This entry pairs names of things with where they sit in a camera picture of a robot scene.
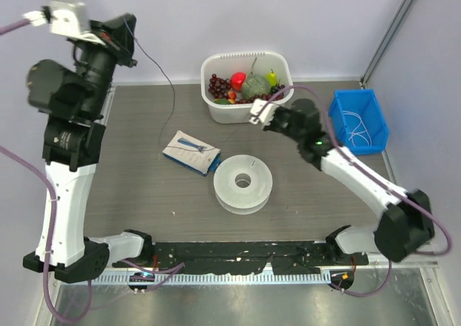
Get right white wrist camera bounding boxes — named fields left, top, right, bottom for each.
left=249, top=99, right=279, bottom=129

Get white cable in bin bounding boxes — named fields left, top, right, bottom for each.
left=341, top=110, right=372, bottom=148

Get dark blue grapes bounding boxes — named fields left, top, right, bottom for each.
left=270, top=84, right=285, bottom=95

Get orange peach fruit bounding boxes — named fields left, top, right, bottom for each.
left=227, top=91, right=237, bottom=101

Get blue plastic storage bin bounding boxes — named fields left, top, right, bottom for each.
left=328, top=89, right=389, bottom=155

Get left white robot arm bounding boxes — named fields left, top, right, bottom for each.
left=22, top=14, right=153, bottom=284

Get yellow green pear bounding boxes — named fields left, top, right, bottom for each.
left=266, top=70, right=279, bottom=87

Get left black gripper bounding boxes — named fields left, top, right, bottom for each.
left=81, top=14, right=141, bottom=115

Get white slotted cable duct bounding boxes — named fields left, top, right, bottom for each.
left=94, top=270, right=331, bottom=286

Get red pomegranate fruit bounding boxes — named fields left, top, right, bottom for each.
left=230, top=72, right=246, bottom=92

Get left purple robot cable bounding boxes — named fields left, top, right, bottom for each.
left=0, top=11, right=188, bottom=323

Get green melon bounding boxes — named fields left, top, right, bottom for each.
left=240, top=74, right=271, bottom=98

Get green lime fruit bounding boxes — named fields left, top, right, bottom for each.
left=214, top=99, right=231, bottom=105

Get white plastic fruit basket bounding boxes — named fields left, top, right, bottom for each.
left=200, top=50, right=294, bottom=124

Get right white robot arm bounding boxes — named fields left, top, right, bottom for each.
left=254, top=103, right=434, bottom=265

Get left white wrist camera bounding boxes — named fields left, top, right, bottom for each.
left=49, top=0, right=99, bottom=43

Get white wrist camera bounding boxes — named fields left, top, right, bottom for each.
left=249, top=99, right=279, bottom=129
left=49, top=0, right=99, bottom=43

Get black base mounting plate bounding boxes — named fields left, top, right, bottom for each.
left=112, top=240, right=370, bottom=276

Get white perforated filament spool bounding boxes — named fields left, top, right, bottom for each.
left=213, top=155, right=273, bottom=215

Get blue razor package box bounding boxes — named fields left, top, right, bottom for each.
left=162, top=130, right=222, bottom=176

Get dark red grape bunch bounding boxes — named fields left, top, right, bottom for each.
left=233, top=94, right=273, bottom=104

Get thin dark purple cable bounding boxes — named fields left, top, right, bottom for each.
left=122, top=18, right=220, bottom=154

